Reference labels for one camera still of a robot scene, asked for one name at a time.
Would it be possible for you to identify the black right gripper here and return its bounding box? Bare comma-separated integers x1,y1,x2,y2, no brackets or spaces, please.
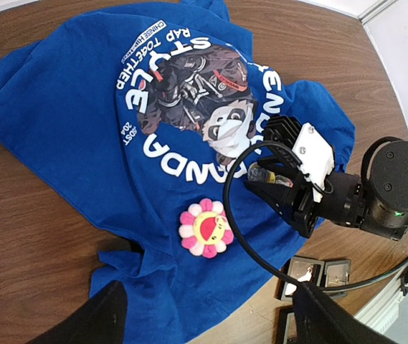
245,145,364,239

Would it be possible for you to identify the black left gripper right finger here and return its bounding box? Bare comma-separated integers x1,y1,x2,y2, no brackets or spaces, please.
293,282,393,344

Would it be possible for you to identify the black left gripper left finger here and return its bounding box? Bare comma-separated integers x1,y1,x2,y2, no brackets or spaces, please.
30,281,128,343

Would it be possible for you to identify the blue printed t-shirt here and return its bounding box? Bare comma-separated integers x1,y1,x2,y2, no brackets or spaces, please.
0,1,355,343

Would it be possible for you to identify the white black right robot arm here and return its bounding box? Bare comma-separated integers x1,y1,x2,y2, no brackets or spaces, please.
245,137,408,284

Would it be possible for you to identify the pink flower plush brooch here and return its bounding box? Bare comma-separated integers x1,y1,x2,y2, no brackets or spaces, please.
179,199,234,259

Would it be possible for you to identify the black display box lower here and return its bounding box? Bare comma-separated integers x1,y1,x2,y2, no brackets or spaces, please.
275,307,297,344

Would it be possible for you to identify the black display box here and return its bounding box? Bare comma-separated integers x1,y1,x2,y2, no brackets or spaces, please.
275,307,297,344
276,256,325,302
320,259,351,288

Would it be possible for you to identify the black display box right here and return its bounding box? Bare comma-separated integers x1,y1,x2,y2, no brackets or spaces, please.
320,259,351,288

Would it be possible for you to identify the black display box upper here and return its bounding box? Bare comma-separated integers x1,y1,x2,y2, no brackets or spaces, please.
276,256,325,302

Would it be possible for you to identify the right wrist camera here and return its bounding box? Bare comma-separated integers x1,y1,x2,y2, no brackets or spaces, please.
262,115,335,204

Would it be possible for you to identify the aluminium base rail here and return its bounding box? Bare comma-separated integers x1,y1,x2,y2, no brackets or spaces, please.
356,279,408,343

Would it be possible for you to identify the black right camera cable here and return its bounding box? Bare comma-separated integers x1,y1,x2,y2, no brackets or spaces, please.
222,140,408,294

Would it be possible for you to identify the left aluminium frame post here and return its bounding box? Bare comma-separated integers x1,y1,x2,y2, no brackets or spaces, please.
358,0,397,25

